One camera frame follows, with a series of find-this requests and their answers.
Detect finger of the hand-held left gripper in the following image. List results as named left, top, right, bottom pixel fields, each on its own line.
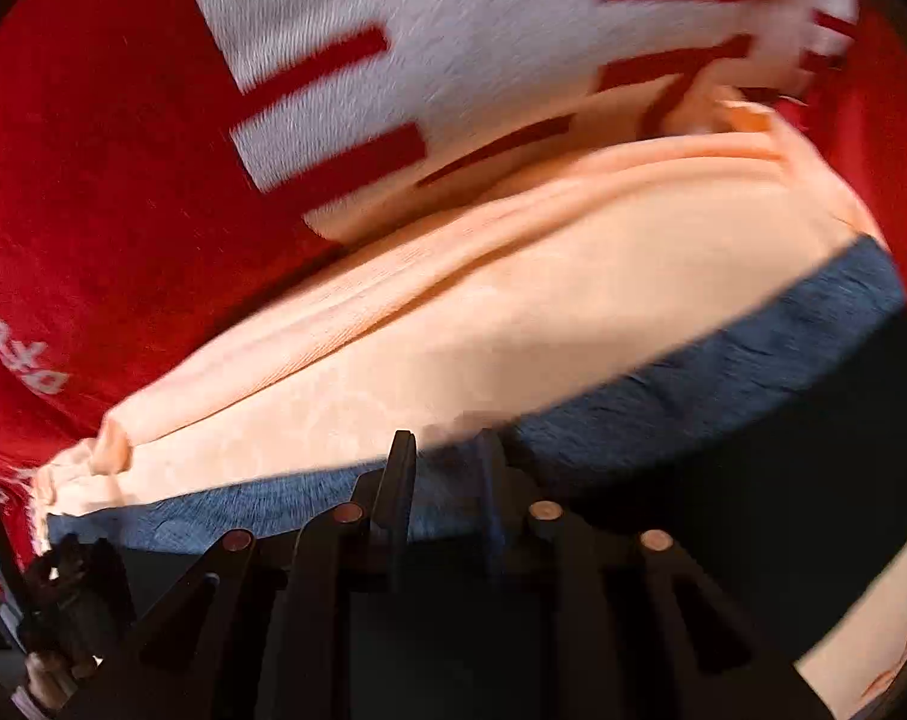
left=19, top=532, right=136, bottom=683

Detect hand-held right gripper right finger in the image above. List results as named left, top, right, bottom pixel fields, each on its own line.
left=477, top=430, right=833, bottom=720

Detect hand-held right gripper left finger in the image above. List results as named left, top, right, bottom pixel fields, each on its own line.
left=64, top=430, right=419, bottom=720

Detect black pants with grey waistband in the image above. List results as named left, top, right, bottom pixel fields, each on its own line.
left=44, top=236, right=907, bottom=720

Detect peach patterned cloth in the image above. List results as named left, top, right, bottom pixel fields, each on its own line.
left=29, top=86, right=907, bottom=720

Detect red blanket with white characters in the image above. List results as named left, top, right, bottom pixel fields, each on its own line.
left=0, top=0, right=907, bottom=593

